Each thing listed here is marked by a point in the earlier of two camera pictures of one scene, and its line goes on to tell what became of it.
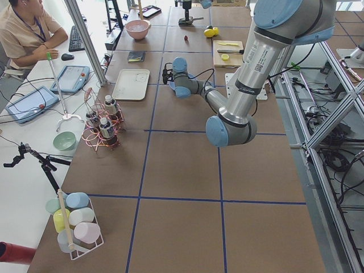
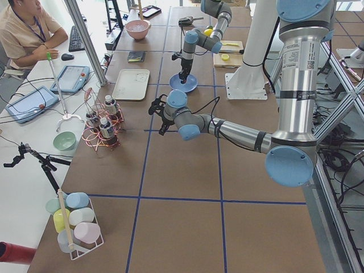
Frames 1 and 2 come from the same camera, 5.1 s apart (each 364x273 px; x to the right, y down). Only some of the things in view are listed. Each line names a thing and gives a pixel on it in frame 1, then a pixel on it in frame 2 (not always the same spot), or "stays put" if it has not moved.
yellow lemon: (209, 33) stays put
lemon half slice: (225, 57) stays put
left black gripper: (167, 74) to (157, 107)
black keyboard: (75, 41) stays put
